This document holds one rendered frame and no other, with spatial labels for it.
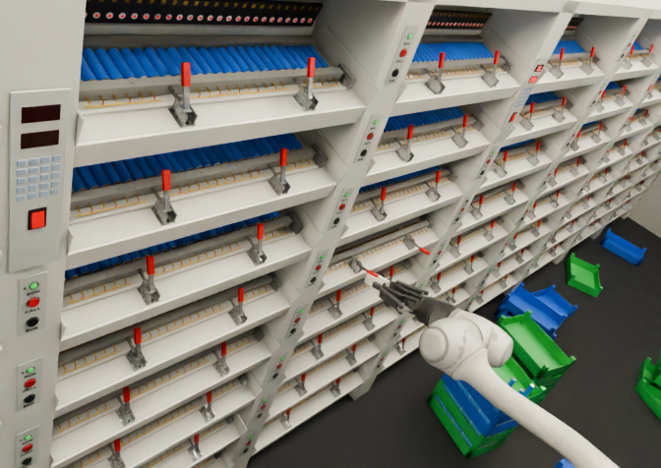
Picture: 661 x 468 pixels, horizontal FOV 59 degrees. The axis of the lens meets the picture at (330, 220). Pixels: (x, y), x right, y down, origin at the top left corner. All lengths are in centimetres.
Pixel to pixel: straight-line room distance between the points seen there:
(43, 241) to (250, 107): 39
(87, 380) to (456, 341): 76
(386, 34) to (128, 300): 70
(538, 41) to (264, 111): 97
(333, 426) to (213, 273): 136
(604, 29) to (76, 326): 204
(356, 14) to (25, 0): 68
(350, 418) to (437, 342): 127
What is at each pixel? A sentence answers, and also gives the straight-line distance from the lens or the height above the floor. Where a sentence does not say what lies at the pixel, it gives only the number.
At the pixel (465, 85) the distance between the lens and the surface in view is 158.
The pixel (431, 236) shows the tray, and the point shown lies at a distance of 201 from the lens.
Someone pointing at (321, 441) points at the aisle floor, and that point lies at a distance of 243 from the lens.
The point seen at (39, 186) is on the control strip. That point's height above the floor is 142.
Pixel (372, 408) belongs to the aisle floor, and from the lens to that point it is 261.
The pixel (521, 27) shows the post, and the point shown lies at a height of 161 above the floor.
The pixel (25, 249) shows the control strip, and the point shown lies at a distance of 91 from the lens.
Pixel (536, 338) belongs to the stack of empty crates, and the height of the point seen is 32.
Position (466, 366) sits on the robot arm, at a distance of 135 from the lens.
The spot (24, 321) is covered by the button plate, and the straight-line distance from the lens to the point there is 102.
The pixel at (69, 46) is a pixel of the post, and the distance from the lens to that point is 78.
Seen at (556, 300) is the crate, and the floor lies 1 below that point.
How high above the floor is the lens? 192
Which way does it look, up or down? 33 degrees down
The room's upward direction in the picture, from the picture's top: 21 degrees clockwise
